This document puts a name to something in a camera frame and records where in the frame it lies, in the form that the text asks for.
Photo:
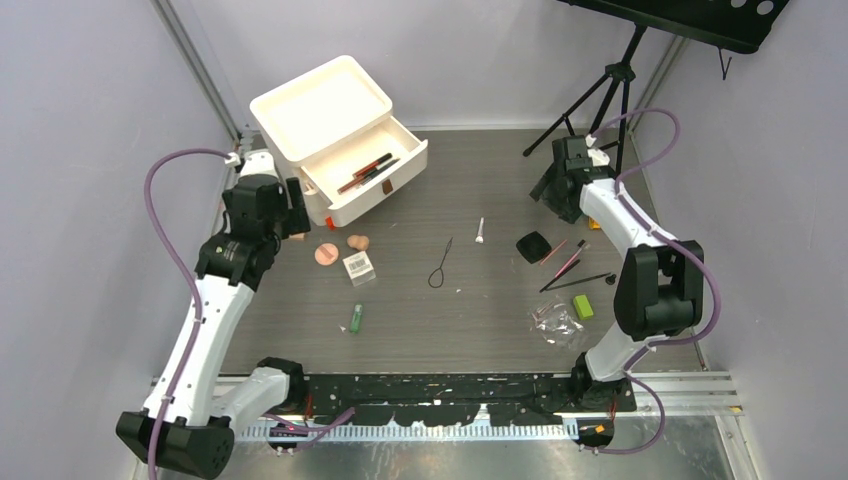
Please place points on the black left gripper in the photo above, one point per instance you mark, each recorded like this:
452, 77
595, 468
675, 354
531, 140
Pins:
294, 216

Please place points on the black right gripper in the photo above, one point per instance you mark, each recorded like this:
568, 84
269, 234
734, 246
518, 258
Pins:
544, 190

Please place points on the black compact case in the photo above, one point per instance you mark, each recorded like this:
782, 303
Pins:
533, 247

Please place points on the white drawer organizer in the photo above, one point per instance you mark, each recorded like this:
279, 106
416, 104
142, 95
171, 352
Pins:
324, 125

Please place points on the dark green makeup stick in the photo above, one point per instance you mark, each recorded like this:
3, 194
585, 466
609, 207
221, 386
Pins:
377, 171

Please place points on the green lip balm tube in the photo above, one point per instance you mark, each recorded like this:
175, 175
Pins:
356, 318

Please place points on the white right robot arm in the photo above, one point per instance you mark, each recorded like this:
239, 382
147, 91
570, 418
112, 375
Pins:
660, 286

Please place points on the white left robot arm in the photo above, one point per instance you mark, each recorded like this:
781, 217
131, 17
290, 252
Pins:
182, 427

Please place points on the black makeup pencil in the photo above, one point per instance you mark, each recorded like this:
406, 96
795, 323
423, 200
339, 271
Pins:
566, 269
609, 278

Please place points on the beige makeup sponge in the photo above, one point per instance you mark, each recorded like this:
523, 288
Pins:
358, 242

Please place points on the pink eyebrow brush comb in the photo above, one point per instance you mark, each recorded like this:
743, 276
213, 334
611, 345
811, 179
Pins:
580, 248

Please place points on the pink lip pencil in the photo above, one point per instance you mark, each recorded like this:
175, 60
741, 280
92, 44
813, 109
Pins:
552, 252

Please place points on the pink powder puff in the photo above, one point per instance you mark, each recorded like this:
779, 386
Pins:
326, 254

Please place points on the white small cream tube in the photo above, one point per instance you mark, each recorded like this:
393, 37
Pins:
479, 238

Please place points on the white barcode box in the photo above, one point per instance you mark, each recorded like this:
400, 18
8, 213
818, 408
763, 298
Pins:
359, 268

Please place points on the lime green block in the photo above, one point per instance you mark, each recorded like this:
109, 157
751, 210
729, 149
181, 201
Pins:
583, 307

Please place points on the clear plastic bag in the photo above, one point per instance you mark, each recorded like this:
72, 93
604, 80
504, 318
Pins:
557, 324

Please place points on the black hair loop tool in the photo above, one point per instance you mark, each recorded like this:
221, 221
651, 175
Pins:
437, 276

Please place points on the black music stand tray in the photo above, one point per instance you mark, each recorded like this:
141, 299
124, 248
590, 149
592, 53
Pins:
738, 26

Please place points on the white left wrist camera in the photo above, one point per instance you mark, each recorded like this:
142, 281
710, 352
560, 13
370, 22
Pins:
255, 162

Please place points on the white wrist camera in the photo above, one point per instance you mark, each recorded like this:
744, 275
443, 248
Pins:
255, 162
598, 157

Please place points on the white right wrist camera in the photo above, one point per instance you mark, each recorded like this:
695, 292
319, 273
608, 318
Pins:
598, 157

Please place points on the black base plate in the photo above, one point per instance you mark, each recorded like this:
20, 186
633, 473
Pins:
518, 399

